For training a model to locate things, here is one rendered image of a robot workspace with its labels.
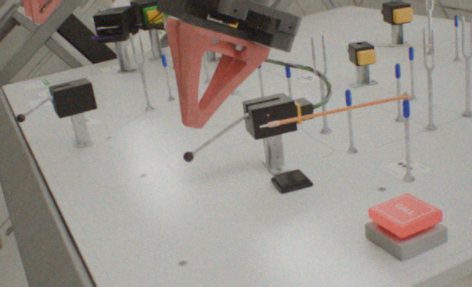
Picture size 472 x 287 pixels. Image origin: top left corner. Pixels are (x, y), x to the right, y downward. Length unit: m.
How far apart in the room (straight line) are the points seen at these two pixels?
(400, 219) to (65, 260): 0.35
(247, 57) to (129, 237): 0.31
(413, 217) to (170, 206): 0.29
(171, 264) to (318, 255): 0.15
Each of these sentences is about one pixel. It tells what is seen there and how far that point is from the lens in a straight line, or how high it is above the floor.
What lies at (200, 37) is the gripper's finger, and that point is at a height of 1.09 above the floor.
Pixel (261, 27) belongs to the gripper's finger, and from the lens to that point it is 0.42.
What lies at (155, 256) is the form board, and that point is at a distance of 0.63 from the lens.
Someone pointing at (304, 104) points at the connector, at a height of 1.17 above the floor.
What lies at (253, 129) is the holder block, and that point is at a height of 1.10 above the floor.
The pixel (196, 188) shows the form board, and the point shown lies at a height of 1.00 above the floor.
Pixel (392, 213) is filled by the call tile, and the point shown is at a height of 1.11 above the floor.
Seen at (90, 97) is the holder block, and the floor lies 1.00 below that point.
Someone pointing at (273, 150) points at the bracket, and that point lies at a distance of 0.77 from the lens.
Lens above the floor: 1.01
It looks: 5 degrees up
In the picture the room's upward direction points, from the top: 41 degrees clockwise
